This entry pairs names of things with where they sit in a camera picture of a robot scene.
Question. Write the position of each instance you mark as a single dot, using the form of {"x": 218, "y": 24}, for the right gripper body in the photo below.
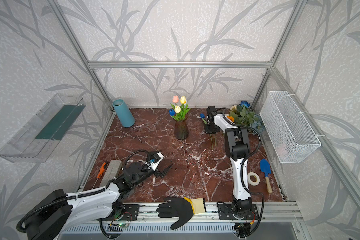
{"x": 210, "y": 120}

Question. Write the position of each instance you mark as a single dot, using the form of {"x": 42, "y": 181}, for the blue tulip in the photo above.
{"x": 212, "y": 136}
{"x": 172, "y": 114}

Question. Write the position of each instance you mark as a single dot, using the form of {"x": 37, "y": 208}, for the orange marigold flower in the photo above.
{"x": 231, "y": 119}

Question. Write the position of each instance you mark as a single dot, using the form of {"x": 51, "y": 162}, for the pink glass vase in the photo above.
{"x": 181, "y": 130}

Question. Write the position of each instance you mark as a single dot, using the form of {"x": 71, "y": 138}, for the pale cream tulip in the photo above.
{"x": 178, "y": 110}

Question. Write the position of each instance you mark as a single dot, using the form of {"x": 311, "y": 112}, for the teal ceramic vase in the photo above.
{"x": 123, "y": 113}

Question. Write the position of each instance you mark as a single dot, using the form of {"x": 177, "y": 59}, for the pink tulip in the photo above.
{"x": 175, "y": 101}

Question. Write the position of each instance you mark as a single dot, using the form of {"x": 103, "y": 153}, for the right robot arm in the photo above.
{"x": 237, "y": 148}

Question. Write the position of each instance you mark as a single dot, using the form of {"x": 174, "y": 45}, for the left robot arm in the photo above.
{"x": 60, "y": 211}

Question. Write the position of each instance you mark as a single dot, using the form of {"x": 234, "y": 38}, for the grey sharpening stone block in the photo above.
{"x": 111, "y": 172}

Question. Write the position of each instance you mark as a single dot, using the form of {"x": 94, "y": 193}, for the blue green flower bouquet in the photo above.
{"x": 244, "y": 115}

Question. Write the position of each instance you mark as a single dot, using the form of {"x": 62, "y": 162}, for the black and yellow work glove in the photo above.
{"x": 182, "y": 208}

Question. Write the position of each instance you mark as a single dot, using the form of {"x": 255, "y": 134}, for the white tape roll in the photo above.
{"x": 253, "y": 179}

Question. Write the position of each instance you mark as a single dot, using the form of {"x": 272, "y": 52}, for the pink object in basket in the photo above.
{"x": 282, "y": 151}

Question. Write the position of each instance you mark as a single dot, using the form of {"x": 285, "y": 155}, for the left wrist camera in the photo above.
{"x": 154, "y": 160}

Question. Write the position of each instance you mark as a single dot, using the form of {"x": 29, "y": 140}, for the orange handled screwdriver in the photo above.
{"x": 100, "y": 174}

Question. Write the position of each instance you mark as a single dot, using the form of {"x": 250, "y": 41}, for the white wire basket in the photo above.
{"x": 286, "y": 123}

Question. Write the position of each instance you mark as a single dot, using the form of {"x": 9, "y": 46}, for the clear acrylic wall shelf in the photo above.
{"x": 35, "y": 142}

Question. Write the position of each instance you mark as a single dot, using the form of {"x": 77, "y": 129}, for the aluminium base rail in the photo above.
{"x": 283, "y": 211}

